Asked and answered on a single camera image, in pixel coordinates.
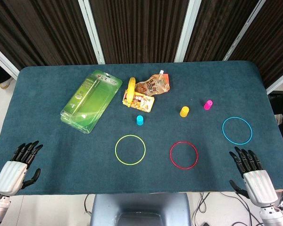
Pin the white partition post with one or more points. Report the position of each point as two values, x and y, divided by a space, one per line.
279 82
187 30
4 62
245 30
90 30

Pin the brown spouted drink pouch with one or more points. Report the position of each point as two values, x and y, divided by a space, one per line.
153 86

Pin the orange small cup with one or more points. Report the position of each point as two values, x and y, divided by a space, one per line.
184 111

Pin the dark brown ribbed partition panel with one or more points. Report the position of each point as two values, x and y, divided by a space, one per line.
273 42
217 30
37 30
139 30

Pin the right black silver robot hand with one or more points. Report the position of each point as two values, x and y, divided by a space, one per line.
259 186

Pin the cyan small cup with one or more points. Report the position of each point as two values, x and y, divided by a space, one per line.
140 120

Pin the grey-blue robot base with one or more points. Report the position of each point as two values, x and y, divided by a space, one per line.
141 207

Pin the yellow banana toy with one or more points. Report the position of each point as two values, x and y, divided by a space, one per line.
131 89

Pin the magenta small cup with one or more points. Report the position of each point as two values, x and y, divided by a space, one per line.
208 105

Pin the black power adapter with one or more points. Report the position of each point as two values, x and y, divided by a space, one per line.
205 223

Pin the orange snack packet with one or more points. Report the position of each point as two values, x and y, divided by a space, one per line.
143 103

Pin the black fabric object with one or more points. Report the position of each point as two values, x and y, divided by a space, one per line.
279 103

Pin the dark teal table cloth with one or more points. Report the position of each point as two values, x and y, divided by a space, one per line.
61 153

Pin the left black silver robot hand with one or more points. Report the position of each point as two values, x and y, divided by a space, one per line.
10 174

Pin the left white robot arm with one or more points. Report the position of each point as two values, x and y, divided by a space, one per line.
0 207

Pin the green blister pack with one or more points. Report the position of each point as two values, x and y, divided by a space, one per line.
89 101

